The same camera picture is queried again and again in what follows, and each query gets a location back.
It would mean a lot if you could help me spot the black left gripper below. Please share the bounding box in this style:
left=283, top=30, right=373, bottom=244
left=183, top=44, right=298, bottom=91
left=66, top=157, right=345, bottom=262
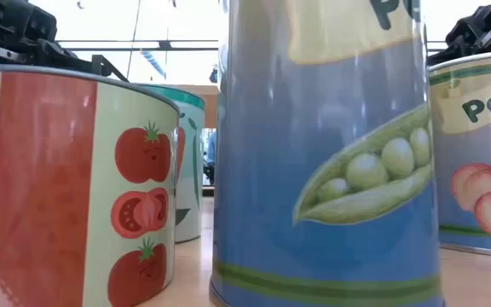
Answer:
left=0, top=0, right=130, bottom=83

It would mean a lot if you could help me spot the peaches print blue can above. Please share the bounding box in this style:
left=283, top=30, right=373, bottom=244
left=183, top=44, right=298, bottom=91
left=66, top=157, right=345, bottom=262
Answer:
left=426, top=49, right=491, bottom=258

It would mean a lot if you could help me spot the tomato print short can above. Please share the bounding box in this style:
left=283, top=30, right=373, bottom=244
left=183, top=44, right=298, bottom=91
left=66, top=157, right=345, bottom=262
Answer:
left=0, top=63, right=182, bottom=307

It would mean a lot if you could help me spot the carrot print teal can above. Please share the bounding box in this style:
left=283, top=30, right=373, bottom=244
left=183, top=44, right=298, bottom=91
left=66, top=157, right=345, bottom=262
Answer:
left=136, top=83, right=207, bottom=245

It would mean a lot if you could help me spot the peas print blue can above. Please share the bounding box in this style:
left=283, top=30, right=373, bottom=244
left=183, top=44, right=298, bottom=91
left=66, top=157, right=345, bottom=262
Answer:
left=209, top=0, right=445, bottom=307

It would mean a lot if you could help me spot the person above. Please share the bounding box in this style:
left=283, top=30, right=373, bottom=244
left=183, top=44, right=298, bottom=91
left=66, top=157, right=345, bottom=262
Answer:
left=205, top=127, right=218, bottom=187

